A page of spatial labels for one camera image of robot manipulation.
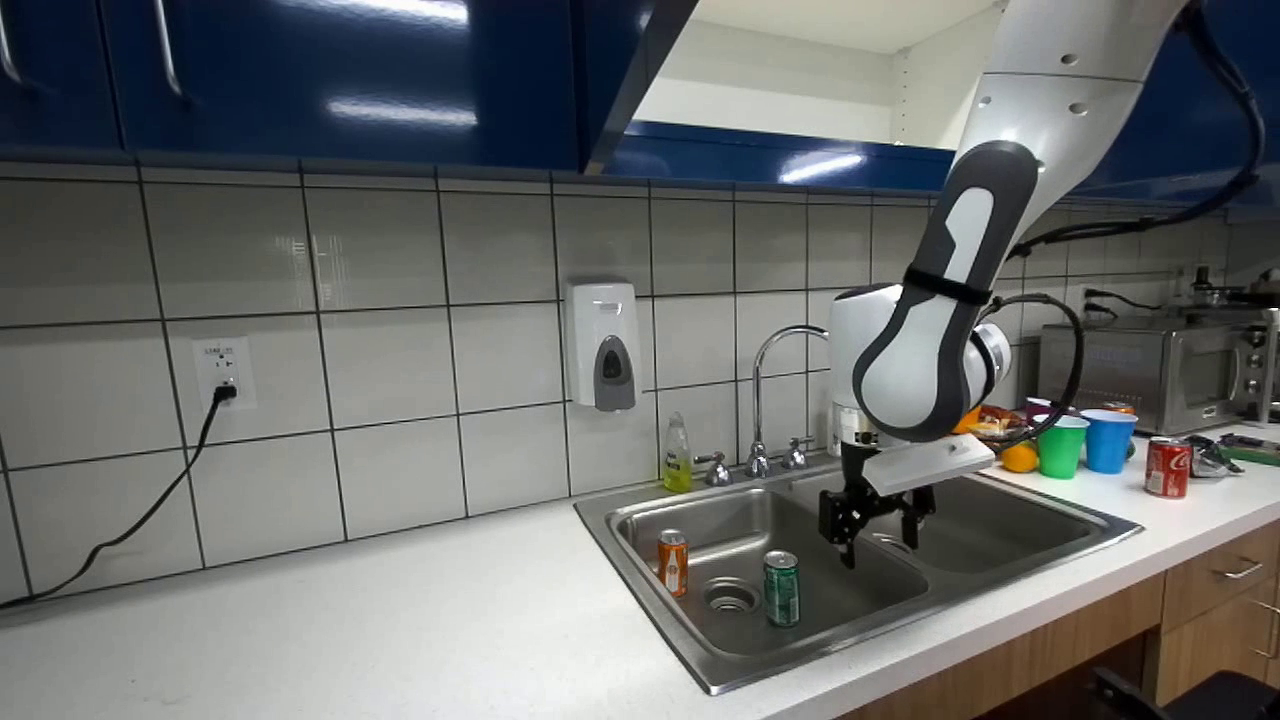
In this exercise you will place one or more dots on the blue open cabinet door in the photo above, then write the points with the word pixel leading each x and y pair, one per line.
pixel 626 82
pixel 1223 163

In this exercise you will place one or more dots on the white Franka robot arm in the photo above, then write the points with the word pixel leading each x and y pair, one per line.
pixel 935 306

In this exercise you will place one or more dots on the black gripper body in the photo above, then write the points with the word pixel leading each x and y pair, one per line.
pixel 867 506

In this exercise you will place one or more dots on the yellow-green dish soap bottle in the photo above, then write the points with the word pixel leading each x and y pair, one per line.
pixel 676 466

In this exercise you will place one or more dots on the red soda can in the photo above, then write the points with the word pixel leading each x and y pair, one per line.
pixel 1171 471

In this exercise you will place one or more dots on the stainless steel double sink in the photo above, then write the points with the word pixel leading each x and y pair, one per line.
pixel 1014 524

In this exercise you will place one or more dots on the orange fruit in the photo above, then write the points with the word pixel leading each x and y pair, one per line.
pixel 1023 456

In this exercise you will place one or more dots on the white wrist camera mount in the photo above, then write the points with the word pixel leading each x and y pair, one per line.
pixel 927 466

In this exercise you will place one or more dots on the green plastic cup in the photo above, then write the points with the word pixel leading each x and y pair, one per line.
pixel 1060 449

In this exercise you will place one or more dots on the blue plastic cup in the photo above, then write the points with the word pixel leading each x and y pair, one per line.
pixel 1108 444

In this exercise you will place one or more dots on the wooden base drawers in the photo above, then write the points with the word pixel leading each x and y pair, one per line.
pixel 1212 624

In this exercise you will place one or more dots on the closed blue wall cabinets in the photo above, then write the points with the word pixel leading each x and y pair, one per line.
pixel 335 82

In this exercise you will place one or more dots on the green soda can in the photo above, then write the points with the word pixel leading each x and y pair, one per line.
pixel 783 591

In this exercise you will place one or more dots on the green flat object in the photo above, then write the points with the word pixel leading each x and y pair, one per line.
pixel 1252 449

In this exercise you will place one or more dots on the white wall outlet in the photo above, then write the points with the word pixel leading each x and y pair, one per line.
pixel 221 364

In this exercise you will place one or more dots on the open white interior cabinet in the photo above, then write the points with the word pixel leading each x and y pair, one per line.
pixel 802 94

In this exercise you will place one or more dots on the white wall soap dispenser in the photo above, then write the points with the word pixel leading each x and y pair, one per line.
pixel 603 342

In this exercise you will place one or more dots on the chrome gooseneck faucet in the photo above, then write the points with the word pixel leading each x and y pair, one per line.
pixel 756 401

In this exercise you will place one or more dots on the purple plastic cup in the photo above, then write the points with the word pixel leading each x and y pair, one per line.
pixel 1041 404

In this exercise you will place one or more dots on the silver toaster oven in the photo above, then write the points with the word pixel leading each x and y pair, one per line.
pixel 1145 374

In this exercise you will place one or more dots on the orange soda can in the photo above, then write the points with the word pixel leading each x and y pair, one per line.
pixel 674 563

